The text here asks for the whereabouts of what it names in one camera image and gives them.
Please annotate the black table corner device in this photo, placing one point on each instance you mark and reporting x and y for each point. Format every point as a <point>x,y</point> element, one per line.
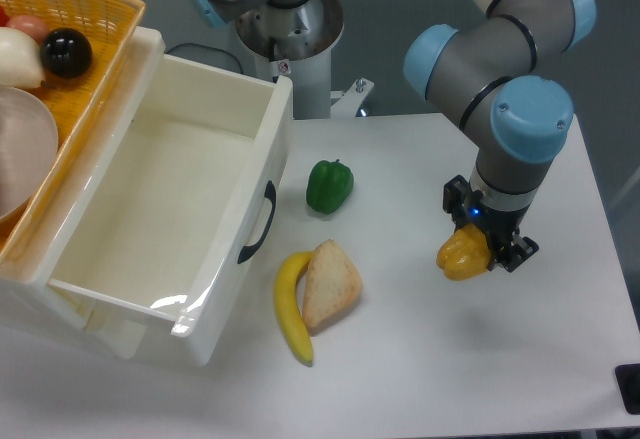
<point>628,380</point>

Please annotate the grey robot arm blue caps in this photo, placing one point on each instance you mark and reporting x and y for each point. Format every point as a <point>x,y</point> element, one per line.
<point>482,81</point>

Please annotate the pink toy fruit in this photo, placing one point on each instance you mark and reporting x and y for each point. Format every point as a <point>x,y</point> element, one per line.
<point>34,27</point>

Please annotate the toy bread slice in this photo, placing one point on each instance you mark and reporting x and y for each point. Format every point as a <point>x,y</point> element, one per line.
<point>333,284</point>

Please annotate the yellow toy banana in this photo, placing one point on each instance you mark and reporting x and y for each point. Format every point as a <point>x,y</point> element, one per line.
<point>288,315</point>

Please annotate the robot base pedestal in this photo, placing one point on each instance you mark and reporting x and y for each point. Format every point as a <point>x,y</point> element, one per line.
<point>297,43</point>

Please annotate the green toy pepper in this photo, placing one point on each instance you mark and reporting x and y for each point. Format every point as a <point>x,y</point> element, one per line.
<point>329,185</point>

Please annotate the red toy item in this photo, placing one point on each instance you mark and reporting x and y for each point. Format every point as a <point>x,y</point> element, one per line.
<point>4,18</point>

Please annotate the orange woven basket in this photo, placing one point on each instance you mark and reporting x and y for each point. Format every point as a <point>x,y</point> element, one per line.
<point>109,26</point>

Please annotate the yellow toy pepper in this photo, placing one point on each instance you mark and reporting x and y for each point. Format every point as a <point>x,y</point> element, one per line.
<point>464,255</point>

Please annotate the white toy onion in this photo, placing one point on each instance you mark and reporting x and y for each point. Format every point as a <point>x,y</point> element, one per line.
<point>20,62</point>

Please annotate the white open top drawer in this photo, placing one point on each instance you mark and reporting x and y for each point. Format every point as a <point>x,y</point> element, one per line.
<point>162,250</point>

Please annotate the white drawer cabinet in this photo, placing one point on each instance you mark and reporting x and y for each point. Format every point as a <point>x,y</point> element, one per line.
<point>30,300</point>

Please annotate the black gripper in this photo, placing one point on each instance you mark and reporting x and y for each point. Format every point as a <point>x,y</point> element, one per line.
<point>501,228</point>

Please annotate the black ball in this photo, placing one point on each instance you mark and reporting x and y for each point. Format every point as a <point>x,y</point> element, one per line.
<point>66,53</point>

